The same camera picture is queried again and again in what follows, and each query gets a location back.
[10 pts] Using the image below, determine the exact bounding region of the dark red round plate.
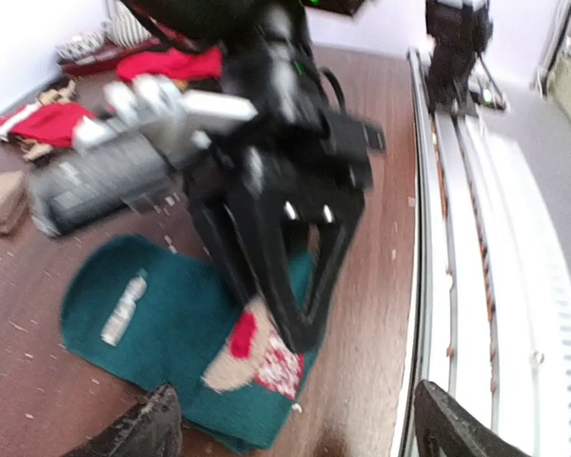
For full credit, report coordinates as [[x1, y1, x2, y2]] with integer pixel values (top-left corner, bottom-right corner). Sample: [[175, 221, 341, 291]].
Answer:
[[58, 38, 160, 77]]

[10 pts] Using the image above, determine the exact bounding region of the tan beige sock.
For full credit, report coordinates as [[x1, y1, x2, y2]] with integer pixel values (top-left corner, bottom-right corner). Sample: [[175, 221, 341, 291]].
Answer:
[[0, 170, 29, 237]]

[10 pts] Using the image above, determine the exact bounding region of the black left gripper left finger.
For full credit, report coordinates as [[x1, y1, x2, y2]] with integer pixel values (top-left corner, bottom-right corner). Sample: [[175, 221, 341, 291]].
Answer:
[[65, 384, 183, 457]]

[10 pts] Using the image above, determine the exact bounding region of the patterned small bowl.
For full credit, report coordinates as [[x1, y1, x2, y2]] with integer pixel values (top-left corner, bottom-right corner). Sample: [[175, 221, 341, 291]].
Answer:
[[55, 30, 106, 61]]

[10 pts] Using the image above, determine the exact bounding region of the brown argyle sock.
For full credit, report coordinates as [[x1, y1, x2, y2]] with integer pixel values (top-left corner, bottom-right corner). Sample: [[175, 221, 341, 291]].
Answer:
[[20, 75, 77, 165]]

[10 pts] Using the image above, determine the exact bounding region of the striped grey cup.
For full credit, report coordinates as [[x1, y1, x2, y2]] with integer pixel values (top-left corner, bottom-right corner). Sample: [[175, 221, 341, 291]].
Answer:
[[104, 12, 152, 49]]

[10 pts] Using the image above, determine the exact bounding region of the dark teal sock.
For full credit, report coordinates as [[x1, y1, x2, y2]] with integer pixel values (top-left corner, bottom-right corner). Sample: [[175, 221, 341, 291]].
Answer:
[[60, 235, 317, 453]]

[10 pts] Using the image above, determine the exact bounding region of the red sock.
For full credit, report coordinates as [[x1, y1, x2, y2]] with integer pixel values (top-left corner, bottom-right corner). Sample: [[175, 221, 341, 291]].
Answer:
[[0, 102, 95, 148], [116, 48, 222, 83]]

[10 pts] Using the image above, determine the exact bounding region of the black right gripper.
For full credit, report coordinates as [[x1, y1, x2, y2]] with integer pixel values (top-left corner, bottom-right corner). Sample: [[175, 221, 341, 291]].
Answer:
[[30, 1, 384, 309]]

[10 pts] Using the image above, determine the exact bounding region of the red sock middle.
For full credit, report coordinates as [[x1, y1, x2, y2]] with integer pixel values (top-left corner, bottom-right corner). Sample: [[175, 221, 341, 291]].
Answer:
[[0, 102, 95, 148]]

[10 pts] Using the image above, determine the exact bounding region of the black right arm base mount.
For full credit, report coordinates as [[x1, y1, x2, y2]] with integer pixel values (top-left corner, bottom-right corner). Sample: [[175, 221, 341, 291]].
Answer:
[[425, 1, 507, 117]]

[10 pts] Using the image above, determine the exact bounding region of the red sock right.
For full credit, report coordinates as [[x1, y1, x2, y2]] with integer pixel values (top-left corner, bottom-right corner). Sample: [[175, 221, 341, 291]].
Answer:
[[116, 48, 222, 83]]

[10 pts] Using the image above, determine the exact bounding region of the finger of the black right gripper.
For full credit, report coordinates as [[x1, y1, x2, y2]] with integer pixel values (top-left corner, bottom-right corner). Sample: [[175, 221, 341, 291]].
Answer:
[[237, 186, 364, 352]]

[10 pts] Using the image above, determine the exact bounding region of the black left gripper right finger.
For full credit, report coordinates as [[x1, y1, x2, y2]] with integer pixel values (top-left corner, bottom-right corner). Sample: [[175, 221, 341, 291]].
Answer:
[[414, 380, 527, 457]]

